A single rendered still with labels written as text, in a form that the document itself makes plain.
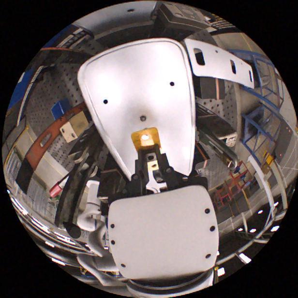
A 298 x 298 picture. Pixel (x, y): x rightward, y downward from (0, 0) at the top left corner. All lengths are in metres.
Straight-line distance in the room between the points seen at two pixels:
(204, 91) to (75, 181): 0.33
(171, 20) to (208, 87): 0.19
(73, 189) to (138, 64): 0.25
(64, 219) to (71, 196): 0.05
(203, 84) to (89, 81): 0.24
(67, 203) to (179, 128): 0.28
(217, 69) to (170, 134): 0.21
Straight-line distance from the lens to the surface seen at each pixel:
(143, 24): 0.24
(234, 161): 0.22
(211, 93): 0.27
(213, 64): 0.25
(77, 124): 0.19
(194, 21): 0.22
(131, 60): 0.19
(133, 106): 0.20
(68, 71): 0.65
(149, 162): 0.17
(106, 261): 0.53
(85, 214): 0.77
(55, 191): 0.27
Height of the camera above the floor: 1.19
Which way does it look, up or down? 50 degrees down
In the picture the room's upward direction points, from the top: 171 degrees clockwise
